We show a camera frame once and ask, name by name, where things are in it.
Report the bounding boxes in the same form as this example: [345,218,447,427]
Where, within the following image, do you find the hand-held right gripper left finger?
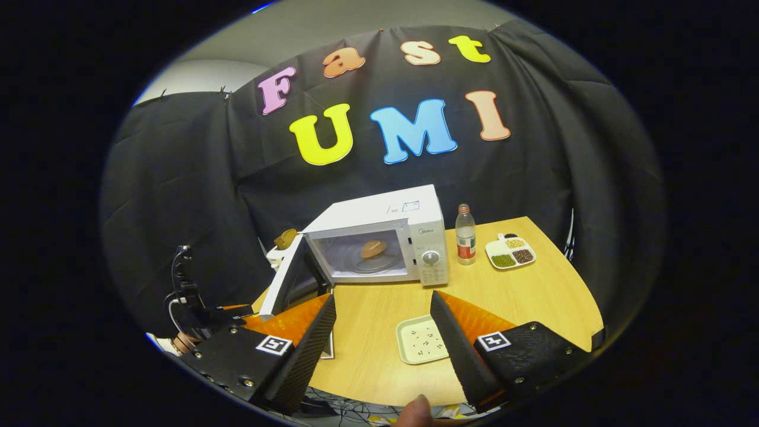
[178,293,337,416]

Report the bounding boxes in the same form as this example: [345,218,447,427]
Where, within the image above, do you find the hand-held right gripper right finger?
[429,289,594,415]

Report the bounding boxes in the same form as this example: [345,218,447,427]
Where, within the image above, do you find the white microwave oven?
[259,184,449,321]

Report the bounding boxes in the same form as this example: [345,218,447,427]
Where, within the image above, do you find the cream food tray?
[396,315,452,365]

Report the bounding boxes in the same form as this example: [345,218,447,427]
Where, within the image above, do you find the glass microwave turntable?
[349,249,402,275]

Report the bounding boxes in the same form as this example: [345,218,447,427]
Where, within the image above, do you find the white toaster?
[265,244,300,272]

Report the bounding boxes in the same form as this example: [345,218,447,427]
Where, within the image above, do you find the white divided bean plate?
[484,232,538,271]

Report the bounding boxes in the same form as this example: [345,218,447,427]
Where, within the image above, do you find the clear bottle red label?
[455,203,477,266]

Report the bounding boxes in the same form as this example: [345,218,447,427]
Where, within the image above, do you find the black backdrop cloth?
[100,21,668,339]

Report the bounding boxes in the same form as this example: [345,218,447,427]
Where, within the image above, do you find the tangled floor cables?
[299,385,416,425]

